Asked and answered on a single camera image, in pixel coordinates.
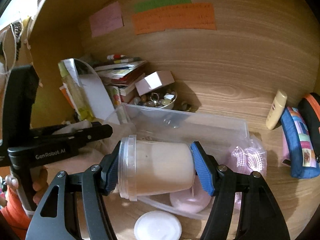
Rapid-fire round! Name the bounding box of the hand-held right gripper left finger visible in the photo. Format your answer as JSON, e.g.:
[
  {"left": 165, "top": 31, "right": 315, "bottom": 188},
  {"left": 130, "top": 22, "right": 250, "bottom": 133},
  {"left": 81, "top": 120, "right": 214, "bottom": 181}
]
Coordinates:
[{"left": 25, "top": 140, "right": 122, "bottom": 240}]

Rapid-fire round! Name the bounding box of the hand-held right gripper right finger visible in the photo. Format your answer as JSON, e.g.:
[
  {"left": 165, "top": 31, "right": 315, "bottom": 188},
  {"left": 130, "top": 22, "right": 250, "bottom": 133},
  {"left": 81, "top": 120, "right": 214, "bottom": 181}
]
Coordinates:
[{"left": 190, "top": 141, "right": 292, "bottom": 240}]

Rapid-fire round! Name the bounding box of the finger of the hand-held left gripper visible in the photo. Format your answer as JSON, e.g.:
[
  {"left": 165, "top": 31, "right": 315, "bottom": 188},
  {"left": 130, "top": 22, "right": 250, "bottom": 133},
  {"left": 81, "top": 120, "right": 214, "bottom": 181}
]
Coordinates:
[
  {"left": 31, "top": 121, "right": 103, "bottom": 136},
  {"left": 30, "top": 124, "right": 113, "bottom": 147}
]

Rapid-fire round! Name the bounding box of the clear plastic box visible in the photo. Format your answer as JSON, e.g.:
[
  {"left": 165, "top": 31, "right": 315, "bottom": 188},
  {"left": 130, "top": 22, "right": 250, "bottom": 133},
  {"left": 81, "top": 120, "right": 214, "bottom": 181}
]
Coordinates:
[{"left": 104, "top": 102, "right": 268, "bottom": 219}]

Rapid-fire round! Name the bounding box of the clear jar with beige content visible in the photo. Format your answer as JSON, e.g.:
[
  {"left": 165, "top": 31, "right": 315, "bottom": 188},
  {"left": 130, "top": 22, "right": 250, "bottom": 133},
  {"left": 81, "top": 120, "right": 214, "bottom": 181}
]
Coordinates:
[{"left": 118, "top": 135, "right": 196, "bottom": 202}]

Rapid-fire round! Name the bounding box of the pink rope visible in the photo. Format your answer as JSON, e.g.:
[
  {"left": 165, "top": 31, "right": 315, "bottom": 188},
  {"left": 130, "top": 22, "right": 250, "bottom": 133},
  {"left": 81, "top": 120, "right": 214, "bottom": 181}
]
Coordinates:
[{"left": 225, "top": 140, "right": 268, "bottom": 180}]

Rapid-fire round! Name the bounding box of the person's left forearm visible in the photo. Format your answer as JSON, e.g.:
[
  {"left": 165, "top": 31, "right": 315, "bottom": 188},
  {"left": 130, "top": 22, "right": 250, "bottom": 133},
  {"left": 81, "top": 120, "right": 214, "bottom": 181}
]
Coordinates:
[{"left": 0, "top": 186, "right": 34, "bottom": 230}]

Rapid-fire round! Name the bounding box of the person's left hand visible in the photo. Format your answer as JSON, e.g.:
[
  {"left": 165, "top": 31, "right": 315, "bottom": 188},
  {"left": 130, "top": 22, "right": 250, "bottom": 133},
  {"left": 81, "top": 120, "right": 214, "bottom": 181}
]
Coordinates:
[{"left": 5, "top": 167, "right": 49, "bottom": 205}]

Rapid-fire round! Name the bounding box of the white folded paper sheet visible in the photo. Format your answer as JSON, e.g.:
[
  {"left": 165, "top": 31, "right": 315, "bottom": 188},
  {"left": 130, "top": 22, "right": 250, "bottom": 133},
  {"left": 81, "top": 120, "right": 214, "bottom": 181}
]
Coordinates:
[{"left": 59, "top": 58, "right": 118, "bottom": 125}]

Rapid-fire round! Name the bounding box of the fruit printed card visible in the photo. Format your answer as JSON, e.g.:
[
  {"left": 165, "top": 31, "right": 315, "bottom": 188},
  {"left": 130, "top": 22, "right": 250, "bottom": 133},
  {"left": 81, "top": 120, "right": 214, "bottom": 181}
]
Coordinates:
[{"left": 106, "top": 85, "right": 123, "bottom": 108}]

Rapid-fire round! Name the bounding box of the yellow-green spray bottle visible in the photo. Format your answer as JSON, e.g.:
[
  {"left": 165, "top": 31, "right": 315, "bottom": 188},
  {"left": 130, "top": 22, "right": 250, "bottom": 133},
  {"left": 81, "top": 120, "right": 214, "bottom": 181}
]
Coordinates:
[{"left": 59, "top": 62, "right": 94, "bottom": 122}]

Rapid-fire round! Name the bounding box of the stack of small books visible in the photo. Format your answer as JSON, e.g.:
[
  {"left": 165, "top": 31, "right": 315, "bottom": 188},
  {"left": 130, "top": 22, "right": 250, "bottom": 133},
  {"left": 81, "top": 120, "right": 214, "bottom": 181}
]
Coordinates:
[{"left": 94, "top": 54, "right": 148, "bottom": 103}]

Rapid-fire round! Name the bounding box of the bowl of trinkets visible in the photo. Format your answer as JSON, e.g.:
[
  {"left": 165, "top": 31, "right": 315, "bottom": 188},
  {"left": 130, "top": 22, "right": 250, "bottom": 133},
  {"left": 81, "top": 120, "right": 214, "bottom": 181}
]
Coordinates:
[{"left": 130, "top": 89, "right": 178, "bottom": 110}]

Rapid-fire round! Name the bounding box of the small white pink box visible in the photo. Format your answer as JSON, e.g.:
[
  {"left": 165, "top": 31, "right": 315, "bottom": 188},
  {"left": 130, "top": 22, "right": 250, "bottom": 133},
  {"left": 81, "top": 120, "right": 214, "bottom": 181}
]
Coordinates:
[{"left": 135, "top": 71, "right": 175, "bottom": 96}]

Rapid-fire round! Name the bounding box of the white round lid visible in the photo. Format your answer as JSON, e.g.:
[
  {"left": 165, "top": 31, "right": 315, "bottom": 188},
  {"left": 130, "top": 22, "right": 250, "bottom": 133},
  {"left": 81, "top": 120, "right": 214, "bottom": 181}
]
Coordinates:
[{"left": 134, "top": 210, "right": 182, "bottom": 240}]

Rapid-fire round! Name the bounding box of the small cream tube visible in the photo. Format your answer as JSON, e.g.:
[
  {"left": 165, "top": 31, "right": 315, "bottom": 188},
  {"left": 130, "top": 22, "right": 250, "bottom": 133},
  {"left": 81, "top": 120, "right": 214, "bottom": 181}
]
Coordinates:
[{"left": 265, "top": 90, "right": 288, "bottom": 130}]

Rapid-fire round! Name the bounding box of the blue patchwork pouch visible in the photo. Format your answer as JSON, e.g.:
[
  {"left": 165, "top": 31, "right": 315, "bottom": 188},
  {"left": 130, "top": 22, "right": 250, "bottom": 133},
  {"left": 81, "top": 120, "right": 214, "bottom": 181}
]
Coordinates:
[{"left": 280, "top": 107, "right": 320, "bottom": 178}]

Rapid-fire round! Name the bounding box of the pink sticky note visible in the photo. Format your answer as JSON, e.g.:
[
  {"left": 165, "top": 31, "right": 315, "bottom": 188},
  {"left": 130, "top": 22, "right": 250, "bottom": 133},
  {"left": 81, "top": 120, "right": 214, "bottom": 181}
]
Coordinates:
[{"left": 89, "top": 1, "right": 124, "bottom": 38}]

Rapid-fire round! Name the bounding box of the black orange round case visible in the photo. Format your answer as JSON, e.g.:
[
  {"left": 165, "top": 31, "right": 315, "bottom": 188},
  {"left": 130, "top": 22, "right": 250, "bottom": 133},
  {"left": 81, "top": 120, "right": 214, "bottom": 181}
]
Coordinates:
[{"left": 297, "top": 92, "right": 320, "bottom": 140}]

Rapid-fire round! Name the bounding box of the orange sticky note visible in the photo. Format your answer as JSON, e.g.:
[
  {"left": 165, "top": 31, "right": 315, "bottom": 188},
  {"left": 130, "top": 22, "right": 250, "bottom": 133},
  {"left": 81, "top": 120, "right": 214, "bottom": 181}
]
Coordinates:
[{"left": 132, "top": 3, "right": 217, "bottom": 35}]

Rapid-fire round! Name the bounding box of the green sticky note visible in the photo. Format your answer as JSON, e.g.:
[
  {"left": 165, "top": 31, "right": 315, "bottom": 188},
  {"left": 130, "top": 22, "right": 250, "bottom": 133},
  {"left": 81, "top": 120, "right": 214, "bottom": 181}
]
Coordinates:
[{"left": 133, "top": 0, "right": 192, "bottom": 13}]

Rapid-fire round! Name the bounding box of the white cable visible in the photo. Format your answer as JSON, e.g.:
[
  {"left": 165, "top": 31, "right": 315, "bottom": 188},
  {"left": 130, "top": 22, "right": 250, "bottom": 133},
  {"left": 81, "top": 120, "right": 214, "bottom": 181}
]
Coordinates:
[{"left": 0, "top": 17, "right": 33, "bottom": 78}]

